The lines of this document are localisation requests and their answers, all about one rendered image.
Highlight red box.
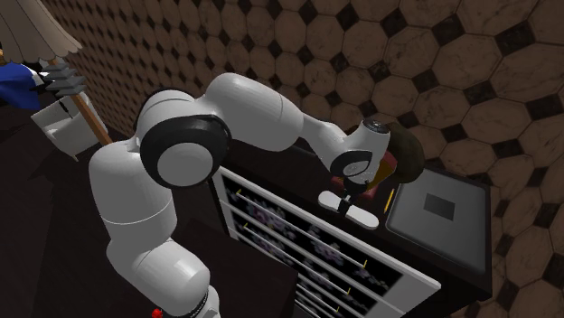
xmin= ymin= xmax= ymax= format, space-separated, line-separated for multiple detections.
xmin=331 ymin=151 xmax=399 ymax=203

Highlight blue cloth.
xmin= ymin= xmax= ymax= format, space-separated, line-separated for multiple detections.
xmin=0 ymin=61 xmax=43 ymax=112

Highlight dark olive round object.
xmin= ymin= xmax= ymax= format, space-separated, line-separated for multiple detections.
xmin=385 ymin=121 xmax=427 ymax=184

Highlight white open box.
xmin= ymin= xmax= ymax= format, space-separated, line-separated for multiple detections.
xmin=30 ymin=91 xmax=109 ymax=163

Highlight orange wedge-shaped object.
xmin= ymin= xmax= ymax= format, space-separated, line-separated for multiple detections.
xmin=369 ymin=160 xmax=394 ymax=187

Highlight grey tiered pagoda ornament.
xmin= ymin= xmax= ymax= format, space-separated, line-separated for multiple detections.
xmin=41 ymin=62 xmax=88 ymax=98

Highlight yellow pen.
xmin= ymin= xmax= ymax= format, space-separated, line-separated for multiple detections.
xmin=382 ymin=187 xmax=396 ymax=215

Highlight floor lamp with beige shade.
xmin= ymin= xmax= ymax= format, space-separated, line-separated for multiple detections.
xmin=0 ymin=0 xmax=114 ymax=147

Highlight dark chest of drawers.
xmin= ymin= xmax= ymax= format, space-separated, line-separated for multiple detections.
xmin=206 ymin=136 xmax=494 ymax=318

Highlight white flat oblong remote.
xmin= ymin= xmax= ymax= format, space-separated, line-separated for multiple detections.
xmin=317 ymin=190 xmax=381 ymax=231

